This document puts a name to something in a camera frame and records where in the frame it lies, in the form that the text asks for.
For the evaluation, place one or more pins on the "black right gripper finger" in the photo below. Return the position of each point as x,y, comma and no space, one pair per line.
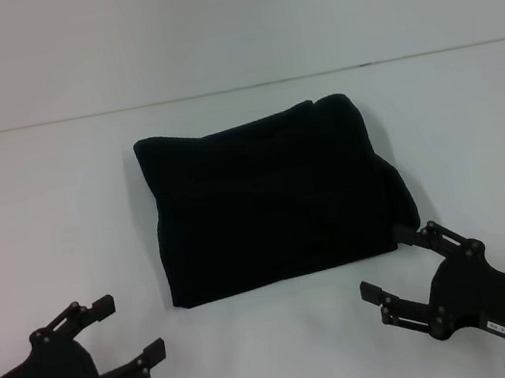
437,239
406,313

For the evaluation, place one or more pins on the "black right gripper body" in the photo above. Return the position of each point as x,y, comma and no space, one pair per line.
482,300

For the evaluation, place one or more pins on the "black shirt with FREE print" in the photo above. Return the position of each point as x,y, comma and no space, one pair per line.
275,204

